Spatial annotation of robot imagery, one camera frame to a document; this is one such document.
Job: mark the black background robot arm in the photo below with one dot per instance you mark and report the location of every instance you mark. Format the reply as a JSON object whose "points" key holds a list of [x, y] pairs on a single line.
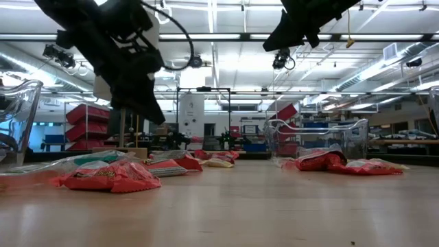
{"points": [[228, 137], [173, 140]]}

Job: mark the pale pink candy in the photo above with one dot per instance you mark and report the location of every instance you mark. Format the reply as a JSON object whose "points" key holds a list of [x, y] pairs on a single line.
{"points": [[284, 163]]}

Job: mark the orange Reese's candy pack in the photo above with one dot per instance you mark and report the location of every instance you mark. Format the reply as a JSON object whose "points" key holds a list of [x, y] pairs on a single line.
{"points": [[113, 180]]}

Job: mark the black overhead camera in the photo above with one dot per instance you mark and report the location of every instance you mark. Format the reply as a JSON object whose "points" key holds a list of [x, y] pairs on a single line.
{"points": [[281, 60]]}

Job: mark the black round ceiling device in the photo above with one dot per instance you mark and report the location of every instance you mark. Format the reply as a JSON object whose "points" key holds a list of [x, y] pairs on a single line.
{"points": [[196, 61]]}

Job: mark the white candy clear wrapper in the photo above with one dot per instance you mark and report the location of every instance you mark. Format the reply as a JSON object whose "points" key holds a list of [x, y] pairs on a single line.
{"points": [[92, 165]]}

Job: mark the orange white candy pack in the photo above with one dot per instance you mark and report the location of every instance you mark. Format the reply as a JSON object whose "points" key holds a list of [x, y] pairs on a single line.
{"points": [[169, 154]]}

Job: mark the black ceiling spotlights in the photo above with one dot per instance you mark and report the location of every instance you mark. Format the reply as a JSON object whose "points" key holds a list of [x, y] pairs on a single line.
{"points": [[60, 56]]}

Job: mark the black monitor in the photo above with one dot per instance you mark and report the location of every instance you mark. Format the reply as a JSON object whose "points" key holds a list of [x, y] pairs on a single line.
{"points": [[132, 132]]}

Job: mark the white ceiling vent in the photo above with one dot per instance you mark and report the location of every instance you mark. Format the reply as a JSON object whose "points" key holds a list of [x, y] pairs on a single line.
{"points": [[390, 51]]}

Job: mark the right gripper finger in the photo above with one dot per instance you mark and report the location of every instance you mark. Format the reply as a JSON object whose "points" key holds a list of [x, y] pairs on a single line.
{"points": [[312, 39], [284, 34]]}

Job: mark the blue background bench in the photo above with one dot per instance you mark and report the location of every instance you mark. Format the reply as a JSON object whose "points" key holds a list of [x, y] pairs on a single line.
{"points": [[53, 140]]}

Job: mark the wooden background table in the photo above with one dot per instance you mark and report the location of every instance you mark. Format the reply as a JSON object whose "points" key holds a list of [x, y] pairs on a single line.
{"points": [[404, 141]]}

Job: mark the clear plastic bin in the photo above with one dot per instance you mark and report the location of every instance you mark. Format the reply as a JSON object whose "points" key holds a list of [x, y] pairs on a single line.
{"points": [[356, 137], [24, 120]]}

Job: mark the black overhead frame beam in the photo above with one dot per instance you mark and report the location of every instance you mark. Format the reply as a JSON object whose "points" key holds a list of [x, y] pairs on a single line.
{"points": [[219, 37]]}

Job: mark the yellow candy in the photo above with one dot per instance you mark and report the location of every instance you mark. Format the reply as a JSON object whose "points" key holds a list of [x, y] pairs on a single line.
{"points": [[391, 164], [217, 163]]}

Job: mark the blue storage bin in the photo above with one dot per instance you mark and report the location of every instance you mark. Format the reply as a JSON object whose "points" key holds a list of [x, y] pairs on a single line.
{"points": [[255, 147]]}

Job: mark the tilted red storage bin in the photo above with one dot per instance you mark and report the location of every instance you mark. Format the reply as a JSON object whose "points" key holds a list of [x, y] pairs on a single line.
{"points": [[284, 112]]}

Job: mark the red white candy pack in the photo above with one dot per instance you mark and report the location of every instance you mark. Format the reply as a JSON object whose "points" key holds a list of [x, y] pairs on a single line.
{"points": [[190, 163]]}

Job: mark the teal candy clear wrapper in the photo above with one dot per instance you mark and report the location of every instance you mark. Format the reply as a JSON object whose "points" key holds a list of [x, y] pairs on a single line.
{"points": [[99, 158]]}

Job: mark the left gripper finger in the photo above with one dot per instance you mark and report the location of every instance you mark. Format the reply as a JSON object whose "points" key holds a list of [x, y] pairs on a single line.
{"points": [[137, 96]]}

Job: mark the white cylinder column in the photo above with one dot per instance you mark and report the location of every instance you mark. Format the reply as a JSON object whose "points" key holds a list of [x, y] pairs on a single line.
{"points": [[191, 115]]}

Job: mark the white cylinder lamp wooden base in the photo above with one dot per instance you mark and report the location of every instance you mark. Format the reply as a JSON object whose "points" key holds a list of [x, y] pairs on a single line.
{"points": [[101, 91]]}

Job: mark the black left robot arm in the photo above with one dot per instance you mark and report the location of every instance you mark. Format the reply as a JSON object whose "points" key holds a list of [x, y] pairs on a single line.
{"points": [[68, 24]]}

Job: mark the black metal background frame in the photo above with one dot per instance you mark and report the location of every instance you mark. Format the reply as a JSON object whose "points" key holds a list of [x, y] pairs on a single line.
{"points": [[204, 89]]}

